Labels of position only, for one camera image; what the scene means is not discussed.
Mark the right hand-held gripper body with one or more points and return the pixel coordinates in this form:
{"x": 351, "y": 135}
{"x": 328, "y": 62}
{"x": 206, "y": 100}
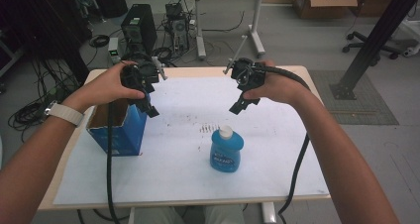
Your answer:
{"x": 247, "y": 73}

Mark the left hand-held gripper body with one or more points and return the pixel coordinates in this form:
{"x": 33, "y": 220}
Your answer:
{"x": 140, "y": 70}

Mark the blue cardboard box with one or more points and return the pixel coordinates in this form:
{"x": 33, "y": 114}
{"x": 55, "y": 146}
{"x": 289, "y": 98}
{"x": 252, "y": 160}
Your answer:
{"x": 127, "y": 131}

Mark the blue bottle with white cap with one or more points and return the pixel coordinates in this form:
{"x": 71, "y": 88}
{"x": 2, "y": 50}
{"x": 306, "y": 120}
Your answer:
{"x": 226, "y": 151}

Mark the person's right hand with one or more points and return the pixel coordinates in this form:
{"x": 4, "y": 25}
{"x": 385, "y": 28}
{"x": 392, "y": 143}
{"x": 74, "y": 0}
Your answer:
{"x": 282, "y": 87}

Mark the person's left hand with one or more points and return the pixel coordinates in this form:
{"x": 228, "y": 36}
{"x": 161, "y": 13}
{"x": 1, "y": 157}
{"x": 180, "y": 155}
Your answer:
{"x": 100, "y": 88}

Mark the grey device with green display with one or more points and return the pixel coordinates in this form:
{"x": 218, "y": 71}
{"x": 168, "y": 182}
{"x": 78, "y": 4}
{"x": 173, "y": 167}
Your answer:
{"x": 114, "y": 50}

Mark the black computer tower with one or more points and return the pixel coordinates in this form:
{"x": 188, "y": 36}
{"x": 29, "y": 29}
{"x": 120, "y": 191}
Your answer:
{"x": 140, "y": 25}

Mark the open-sided computer case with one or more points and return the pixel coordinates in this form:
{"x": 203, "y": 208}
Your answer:
{"x": 178, "y": 29}

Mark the white wristwatch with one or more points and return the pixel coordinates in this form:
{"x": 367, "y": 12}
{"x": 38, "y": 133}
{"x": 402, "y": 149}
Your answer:
{"x": 66, "y": 113}

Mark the brown cardboard box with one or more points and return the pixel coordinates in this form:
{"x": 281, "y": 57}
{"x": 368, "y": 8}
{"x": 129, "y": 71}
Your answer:
{"x": 325, "y": 4}

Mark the dark curtain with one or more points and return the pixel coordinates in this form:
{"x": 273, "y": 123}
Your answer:
{"x": 43, "y": 22}

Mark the white table leg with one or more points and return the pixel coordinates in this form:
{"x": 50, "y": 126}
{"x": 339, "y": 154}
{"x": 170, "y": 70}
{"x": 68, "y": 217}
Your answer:
{"x": 269, "y": 214}

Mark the grey floor mat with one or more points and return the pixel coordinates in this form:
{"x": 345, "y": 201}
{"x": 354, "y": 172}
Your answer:
{"x": 363, "y": 108}

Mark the black office chair base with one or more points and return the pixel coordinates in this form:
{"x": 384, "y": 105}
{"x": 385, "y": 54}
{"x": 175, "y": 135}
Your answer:
{"x": 366, "y": 45}

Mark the black metal stand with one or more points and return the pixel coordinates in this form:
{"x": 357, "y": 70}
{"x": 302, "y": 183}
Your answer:
{"x": 379, "y": 32}

